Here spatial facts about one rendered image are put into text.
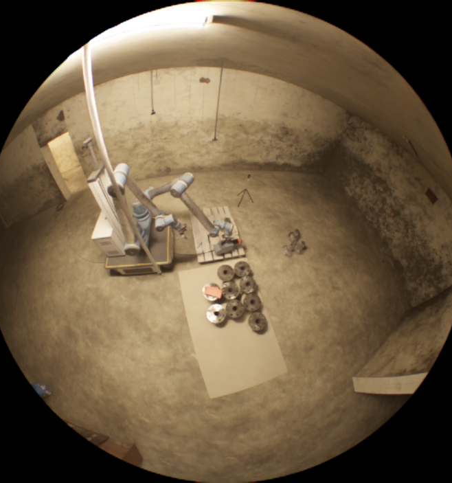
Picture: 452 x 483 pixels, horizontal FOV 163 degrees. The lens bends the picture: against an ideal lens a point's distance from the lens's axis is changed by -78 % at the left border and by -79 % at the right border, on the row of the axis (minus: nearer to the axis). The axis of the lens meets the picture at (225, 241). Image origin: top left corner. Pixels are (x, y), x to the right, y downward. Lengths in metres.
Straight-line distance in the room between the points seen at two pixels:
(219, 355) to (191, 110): 4.76
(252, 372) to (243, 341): 0.52
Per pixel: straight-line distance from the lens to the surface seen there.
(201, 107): 4.15
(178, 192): 1.78
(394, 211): 5.70
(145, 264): 2.52
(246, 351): 2.52
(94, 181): 1.91
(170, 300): 2.59
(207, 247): 2.73
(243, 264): 2.51
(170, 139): 4.31
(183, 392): 2.65
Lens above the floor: 2.46
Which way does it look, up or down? 55 degrees down
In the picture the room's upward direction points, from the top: 10 degrees clockwise
